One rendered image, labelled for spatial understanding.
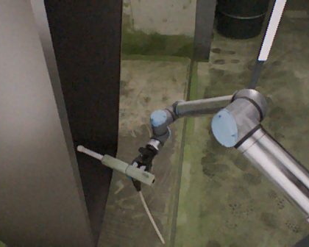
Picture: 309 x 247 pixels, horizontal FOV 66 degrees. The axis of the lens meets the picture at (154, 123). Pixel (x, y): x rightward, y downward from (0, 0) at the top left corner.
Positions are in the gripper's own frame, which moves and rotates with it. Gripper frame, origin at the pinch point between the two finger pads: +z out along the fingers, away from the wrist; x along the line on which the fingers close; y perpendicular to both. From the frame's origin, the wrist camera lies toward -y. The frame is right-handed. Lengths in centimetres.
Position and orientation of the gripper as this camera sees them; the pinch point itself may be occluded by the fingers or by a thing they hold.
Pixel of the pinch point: (132, 176)
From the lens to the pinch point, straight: 125.6
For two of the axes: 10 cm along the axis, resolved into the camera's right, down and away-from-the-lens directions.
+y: 0.7, 6.8, 7.3
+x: -8.8, -3.0, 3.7
